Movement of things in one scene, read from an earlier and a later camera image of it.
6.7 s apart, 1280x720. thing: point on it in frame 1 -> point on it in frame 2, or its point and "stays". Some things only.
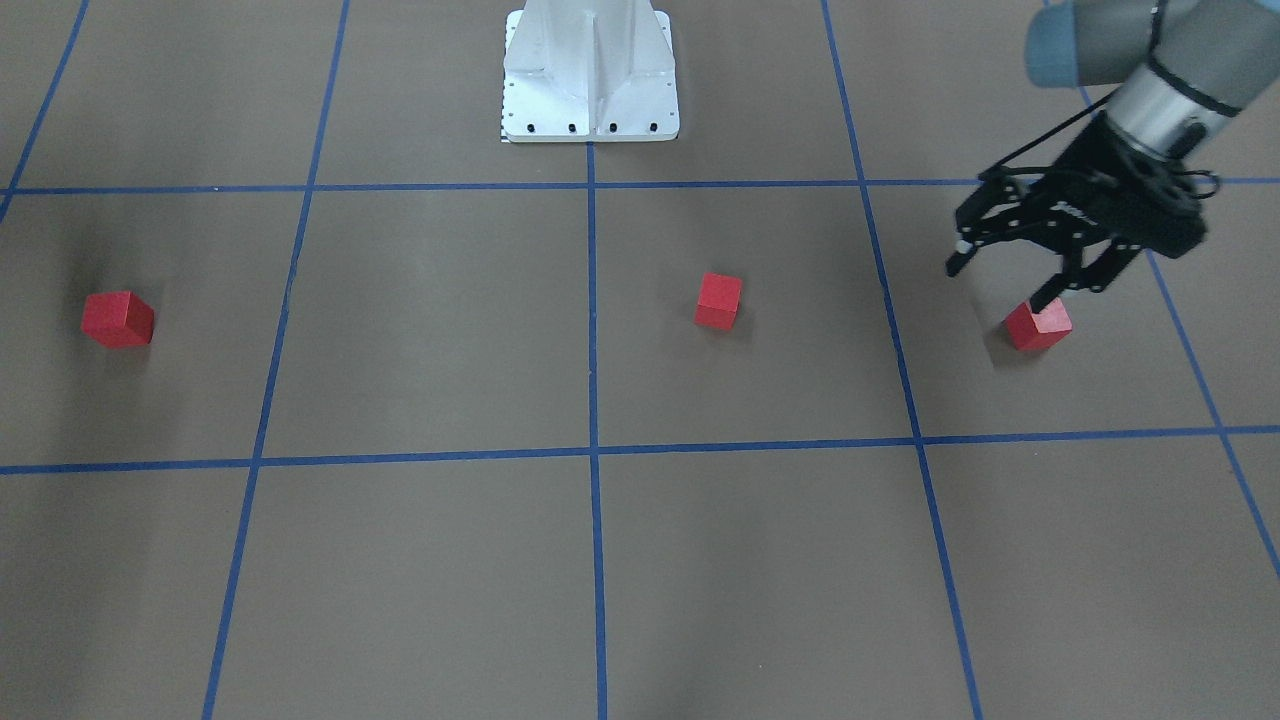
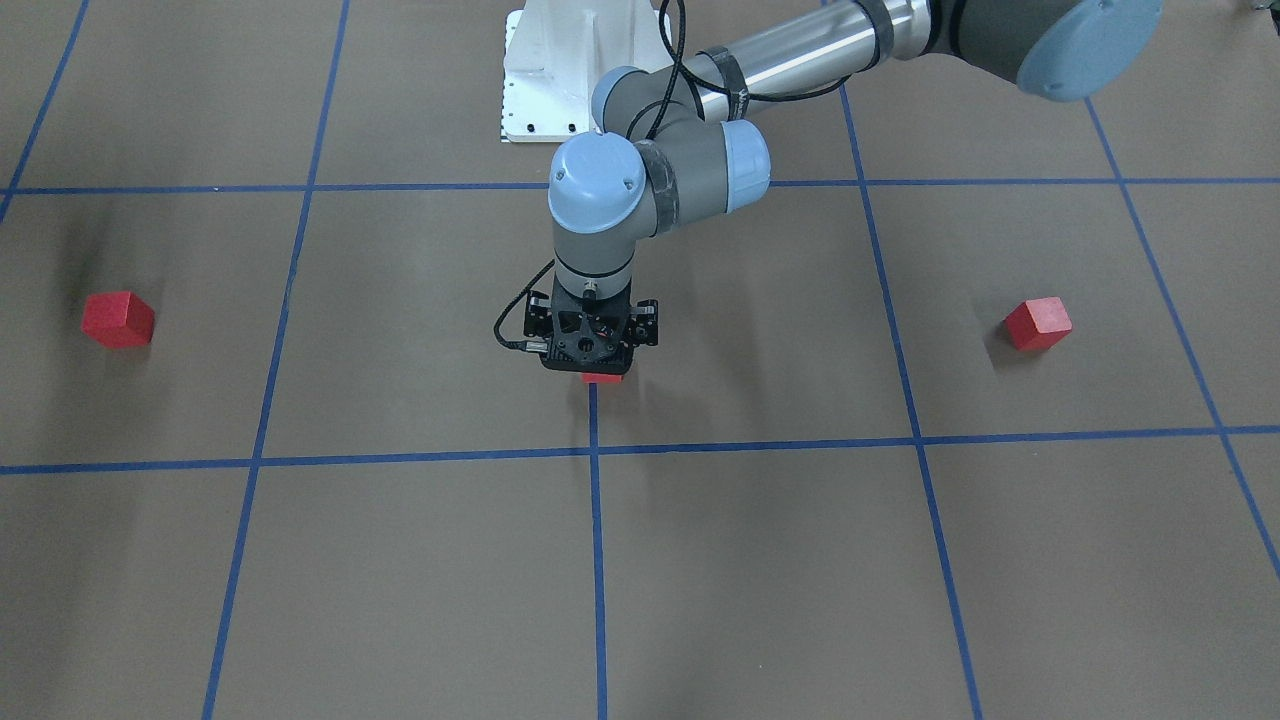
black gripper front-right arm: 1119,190 -> 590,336
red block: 718,301 -> 602,378
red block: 1041,330 stays
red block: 118,319 stays
